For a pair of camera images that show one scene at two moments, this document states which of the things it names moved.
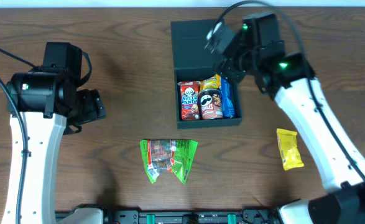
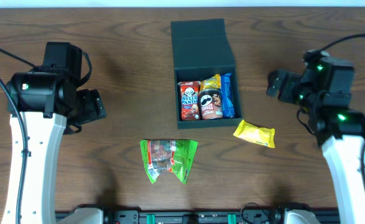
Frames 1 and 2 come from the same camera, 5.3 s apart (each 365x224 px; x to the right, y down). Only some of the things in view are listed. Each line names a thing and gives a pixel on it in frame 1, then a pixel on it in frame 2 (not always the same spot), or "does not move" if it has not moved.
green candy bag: x=174 y=155 does not move
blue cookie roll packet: x=228 y=109 does not move
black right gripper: x=229 y=69 -> x=291 y=81
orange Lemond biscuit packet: x=212 y=83 does not move
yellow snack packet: x=288 y=148 -> x=264 y=136
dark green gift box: x=193 y=61 does not move
